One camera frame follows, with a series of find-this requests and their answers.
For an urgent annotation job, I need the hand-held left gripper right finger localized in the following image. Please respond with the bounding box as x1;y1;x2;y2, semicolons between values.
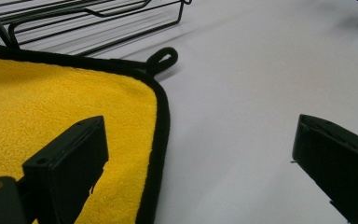
292;114;358;224

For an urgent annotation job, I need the black wire rack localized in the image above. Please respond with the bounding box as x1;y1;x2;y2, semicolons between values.
0;0;193;58

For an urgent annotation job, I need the yellow towel with black trim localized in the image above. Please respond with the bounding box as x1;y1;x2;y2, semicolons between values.
0;40;179;224

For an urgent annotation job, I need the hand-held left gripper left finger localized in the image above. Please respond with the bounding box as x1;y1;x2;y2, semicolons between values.
22;115;110;224

